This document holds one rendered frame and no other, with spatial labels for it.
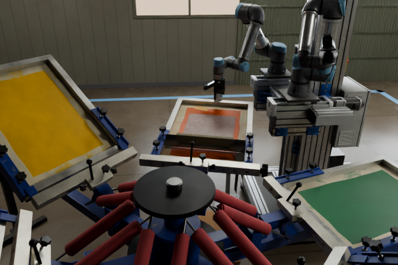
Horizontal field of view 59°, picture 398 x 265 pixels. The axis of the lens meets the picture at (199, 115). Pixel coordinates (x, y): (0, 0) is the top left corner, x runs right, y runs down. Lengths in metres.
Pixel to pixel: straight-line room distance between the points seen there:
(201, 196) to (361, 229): 0.87
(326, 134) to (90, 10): 4.34
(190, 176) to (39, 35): 5.19
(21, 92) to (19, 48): 4.35
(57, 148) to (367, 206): 1.62
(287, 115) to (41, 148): 1.54
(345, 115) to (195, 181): 1.38
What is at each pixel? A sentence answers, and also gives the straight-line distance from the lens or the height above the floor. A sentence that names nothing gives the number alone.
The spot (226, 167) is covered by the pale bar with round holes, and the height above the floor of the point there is 1.06.
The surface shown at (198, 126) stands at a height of 1.03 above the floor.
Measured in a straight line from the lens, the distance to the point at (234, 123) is 2.48.
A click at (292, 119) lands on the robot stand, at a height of 1.09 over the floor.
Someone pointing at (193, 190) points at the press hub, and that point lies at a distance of 1.33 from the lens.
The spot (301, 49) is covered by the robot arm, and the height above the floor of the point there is 1.62.
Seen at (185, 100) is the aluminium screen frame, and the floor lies 1.09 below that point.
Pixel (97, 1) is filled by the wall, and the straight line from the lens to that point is 6.02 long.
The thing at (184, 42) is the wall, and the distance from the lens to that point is 6.05.
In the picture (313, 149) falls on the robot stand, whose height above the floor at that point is 0.73.
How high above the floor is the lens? 2.12
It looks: 25 degrees down
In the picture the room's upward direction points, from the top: straight up
